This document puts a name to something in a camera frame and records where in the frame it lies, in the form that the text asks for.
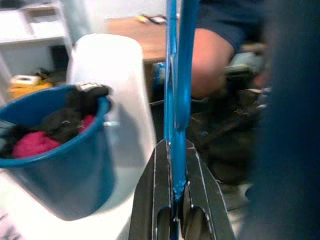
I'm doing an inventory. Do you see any red pink cloth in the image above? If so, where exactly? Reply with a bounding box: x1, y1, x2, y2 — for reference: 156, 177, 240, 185
12, 113, 97, 159

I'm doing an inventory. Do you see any person in navy shorts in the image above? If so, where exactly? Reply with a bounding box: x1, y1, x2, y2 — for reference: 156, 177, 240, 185
192, 0, 266, 100

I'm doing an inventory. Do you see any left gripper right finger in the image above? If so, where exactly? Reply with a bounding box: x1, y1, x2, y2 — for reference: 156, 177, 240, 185
178, 139, 237, 240

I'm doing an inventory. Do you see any blue hanger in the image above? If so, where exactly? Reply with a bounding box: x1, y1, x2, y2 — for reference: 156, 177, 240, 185
163, 0, 201, 202

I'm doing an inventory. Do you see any wooden table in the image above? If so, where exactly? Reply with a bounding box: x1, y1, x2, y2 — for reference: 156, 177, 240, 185
104, 17, 168, 63

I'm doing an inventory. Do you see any white plastic chair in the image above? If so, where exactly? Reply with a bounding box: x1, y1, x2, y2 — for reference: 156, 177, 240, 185
0, 33, 158, 240

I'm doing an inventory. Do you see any white shelf unit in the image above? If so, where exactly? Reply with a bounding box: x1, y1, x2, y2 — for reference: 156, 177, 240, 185
0, 1, 73, 83

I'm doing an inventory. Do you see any yellow box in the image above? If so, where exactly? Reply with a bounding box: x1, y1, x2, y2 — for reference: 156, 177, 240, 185
8, 79, 55, 100

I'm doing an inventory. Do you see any black garment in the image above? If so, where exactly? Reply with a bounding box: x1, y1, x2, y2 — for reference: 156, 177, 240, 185
0, 82, 111, 158

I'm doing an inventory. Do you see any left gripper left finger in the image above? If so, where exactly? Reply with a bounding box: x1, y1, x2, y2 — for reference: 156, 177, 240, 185
128, 139, 177, 240

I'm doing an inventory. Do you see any blue plastic bucket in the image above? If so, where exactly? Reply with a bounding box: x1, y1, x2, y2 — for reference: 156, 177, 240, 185
0, 83, 118, 222

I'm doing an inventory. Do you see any small white device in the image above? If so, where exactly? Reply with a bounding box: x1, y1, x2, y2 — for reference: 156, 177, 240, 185
11, 74, 40, 85

